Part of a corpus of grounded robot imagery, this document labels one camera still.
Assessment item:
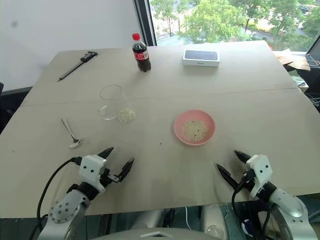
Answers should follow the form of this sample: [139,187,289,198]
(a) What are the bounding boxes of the white wire bundle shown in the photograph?
[308,91,320,108]

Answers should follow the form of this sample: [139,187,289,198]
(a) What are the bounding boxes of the black side desk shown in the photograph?
[289,66,320,101]

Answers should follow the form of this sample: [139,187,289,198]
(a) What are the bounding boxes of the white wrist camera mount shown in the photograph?
[78,154,109,195]
[245,154,272,199]

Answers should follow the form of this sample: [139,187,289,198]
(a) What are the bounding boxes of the thin white cable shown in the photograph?
[184,206,192,229]

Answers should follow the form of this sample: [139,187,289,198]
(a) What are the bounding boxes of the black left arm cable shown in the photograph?
[29,156,83,240]

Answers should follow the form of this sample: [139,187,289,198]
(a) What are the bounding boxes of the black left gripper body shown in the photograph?
[99,167,124,187]

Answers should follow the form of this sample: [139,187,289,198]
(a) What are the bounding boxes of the white phone box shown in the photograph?
[181,48,221,68]

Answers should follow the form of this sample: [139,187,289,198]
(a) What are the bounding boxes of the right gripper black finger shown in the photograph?
[216,163,239,190]
[233,149,252,164]

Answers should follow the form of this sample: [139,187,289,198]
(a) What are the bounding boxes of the cola bottle with red cap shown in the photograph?
[131,32,152,74]

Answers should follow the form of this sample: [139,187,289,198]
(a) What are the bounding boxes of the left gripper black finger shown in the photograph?
[97,147,115,159]
[117,157,135,183]

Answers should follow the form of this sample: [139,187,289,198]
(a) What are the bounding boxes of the black vernier caliper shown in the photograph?
[56,50,99,83]

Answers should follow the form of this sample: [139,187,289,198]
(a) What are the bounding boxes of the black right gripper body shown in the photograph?
[239,168,257,193]

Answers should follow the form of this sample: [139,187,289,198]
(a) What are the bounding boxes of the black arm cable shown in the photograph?
[231,172,272,237]
[29,156,83,240]

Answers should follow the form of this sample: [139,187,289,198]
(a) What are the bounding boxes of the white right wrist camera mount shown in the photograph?
[245,154,272,199]

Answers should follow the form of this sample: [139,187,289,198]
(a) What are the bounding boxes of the silver metal spoon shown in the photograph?
[60,117,85,149]

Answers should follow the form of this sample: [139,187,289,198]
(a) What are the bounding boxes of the open laptop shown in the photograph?
[305,38,320,67]

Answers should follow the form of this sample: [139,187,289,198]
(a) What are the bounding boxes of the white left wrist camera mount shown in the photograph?
[78,154,109,195]

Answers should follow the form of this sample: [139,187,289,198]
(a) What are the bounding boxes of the clear glass beaker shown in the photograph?
[97,84,137,124]

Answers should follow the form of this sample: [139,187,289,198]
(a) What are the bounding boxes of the brown cardboard pieces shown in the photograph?
[274,49,312,73]

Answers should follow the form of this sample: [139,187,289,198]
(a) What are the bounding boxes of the grey rounded shape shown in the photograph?
[201,203,230,240]

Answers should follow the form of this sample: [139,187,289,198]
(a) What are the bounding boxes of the pink bowl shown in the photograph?
[173,108,217,147]

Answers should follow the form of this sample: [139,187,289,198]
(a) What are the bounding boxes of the dark window frame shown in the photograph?
[133,0,158,47]

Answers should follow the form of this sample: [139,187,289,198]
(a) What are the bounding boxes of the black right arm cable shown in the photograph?
[231,172,272,237]

